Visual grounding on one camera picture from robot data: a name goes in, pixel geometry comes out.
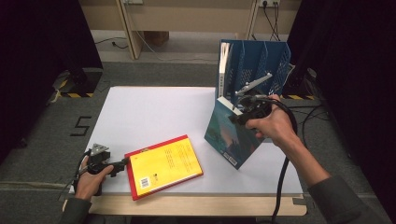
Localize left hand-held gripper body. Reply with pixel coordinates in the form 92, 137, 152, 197
83, 143, 112, 175

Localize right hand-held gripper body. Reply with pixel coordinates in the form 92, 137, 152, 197
232, 72, 274, 125

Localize red sticker-print book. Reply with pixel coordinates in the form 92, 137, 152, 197
124, 133, 205, 202

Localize teal cover book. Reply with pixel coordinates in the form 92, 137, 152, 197
204, 96, 266, 171

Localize yellow cover book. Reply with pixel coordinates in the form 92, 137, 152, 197
128, 136, 204, 198

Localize white picture-grid book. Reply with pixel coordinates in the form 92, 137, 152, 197
218, 41, 233, 99

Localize blue plastic file rack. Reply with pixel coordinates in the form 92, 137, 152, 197
214, 38, 292, 101

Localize person's left hand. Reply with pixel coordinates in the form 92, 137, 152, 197
74, 157, 115, 202

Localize person's right hand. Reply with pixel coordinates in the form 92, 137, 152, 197
245, 93, 302, 147

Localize stand base with striped tape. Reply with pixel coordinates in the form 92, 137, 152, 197
281, 63, 318, 101
50, 67, 105, 99

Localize black curtain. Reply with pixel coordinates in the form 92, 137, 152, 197
286, 0, 396, 218
0, 0, 105, 164

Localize cardboard box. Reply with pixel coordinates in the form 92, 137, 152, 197
143, 31, 171, 48

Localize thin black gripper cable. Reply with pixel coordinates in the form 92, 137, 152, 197
74, 148, 92, 189

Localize long black floor cable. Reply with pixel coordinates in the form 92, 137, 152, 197
301, 104, 326, 150

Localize short black floor cable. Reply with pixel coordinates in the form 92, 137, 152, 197
292, 105, 331, 125

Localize thick black gripper cable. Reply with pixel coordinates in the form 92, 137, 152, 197
248, 94, 299, 224

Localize black outlet cables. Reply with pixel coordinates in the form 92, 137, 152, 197
262, 3, 281, 42

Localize white cable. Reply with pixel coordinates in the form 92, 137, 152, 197
125, 3, 218, 63

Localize wooden desk frame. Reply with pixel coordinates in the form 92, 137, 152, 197
78, 0, 303, 61

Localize black cable with plug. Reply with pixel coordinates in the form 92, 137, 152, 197
93, 36, 129, 50

